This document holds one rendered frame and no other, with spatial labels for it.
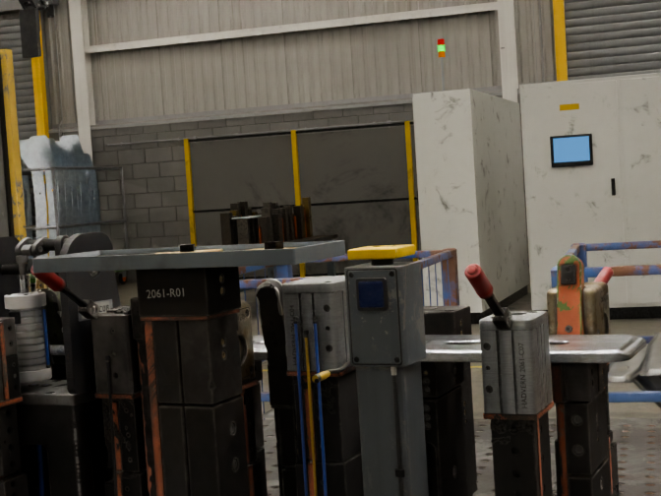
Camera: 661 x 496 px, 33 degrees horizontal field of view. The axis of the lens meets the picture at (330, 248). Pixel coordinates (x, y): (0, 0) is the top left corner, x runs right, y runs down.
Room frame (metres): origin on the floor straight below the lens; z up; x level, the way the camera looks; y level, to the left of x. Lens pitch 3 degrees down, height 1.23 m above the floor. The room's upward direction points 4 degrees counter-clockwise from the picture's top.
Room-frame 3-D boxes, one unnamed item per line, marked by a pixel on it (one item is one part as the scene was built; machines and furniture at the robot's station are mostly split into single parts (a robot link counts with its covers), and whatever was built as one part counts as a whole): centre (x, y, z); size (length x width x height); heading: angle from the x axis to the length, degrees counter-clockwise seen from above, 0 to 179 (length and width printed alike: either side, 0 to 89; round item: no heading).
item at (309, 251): (1.38, 0.18, 1.16); 0.37 x 0.14 x 0.02; 65
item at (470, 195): (10.70, -1.41, 1.22); 2.40 x 0.54 x 2.45; 160
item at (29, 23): (1.66, 0.42, 1.49); 0.03 x 0.01 x 0.07; 65
